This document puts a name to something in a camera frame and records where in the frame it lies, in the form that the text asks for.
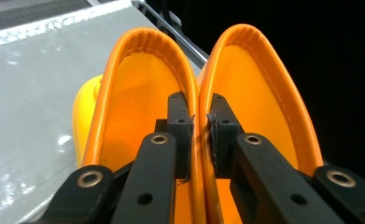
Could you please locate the yellow duck rain boot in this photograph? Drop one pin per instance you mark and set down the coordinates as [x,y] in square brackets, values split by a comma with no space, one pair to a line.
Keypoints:
[133,109]
[258,102]

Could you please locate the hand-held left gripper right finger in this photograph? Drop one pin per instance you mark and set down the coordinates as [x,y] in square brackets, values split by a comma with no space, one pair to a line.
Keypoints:
[225,140]

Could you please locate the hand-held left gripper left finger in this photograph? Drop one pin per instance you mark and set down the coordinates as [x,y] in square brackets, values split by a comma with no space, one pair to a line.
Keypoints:
[179,137]

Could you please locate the dark metal rail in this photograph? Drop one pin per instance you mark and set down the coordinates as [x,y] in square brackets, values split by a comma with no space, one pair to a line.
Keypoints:
[177,34]

